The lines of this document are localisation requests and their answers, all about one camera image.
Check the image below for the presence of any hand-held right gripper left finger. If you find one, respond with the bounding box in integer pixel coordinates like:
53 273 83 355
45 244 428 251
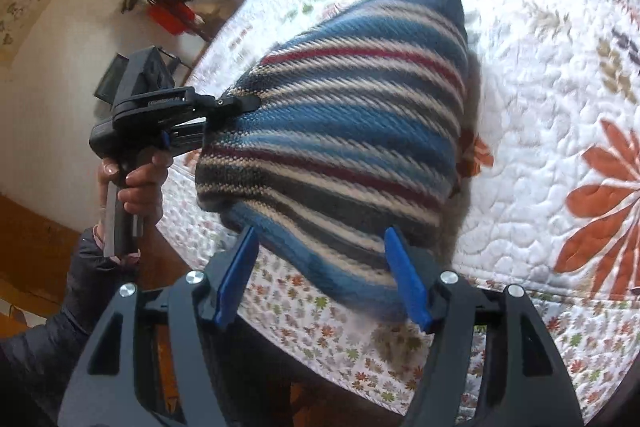
57 224 261 427

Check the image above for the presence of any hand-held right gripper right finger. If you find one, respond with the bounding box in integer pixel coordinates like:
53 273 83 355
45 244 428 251
384 227 586 427

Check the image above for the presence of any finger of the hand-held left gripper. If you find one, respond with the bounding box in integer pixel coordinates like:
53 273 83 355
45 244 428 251
192 92 262 114
160 117 209 154

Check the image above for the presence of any striped knit sweater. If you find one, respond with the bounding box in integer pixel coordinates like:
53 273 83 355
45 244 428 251
194 0 483 323

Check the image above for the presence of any person's left forearm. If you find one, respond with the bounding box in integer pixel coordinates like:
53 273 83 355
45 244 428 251
0 227 142 427

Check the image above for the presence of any person's left hand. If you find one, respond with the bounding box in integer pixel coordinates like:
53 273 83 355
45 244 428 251
96 151 174 258

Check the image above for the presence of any red box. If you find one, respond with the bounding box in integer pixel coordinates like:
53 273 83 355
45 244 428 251
147 2 199 36

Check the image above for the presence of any white floral quilt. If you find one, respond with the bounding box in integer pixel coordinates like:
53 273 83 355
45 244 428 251
157 0 640 425

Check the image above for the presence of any wall scroll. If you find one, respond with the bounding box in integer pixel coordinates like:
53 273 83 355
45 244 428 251
0 0 64 68

